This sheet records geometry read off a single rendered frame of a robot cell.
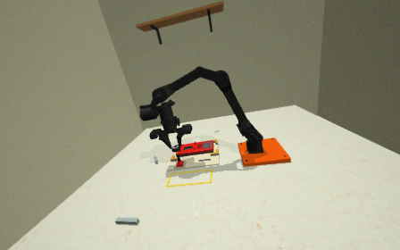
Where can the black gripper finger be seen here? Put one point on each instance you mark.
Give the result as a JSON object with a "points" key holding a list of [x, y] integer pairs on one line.
{"points": [[179, 137], [166, 140]]}

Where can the black wheel with grey hub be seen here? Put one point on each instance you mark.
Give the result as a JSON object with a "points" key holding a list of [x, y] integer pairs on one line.
{"points": [[175, 148]]}

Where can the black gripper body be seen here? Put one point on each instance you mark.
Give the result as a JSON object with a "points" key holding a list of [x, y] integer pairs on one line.
{"points": [[170, 126]]}

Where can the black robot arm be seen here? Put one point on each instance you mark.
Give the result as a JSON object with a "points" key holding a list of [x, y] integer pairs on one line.
{"points": [[221, 79]]}

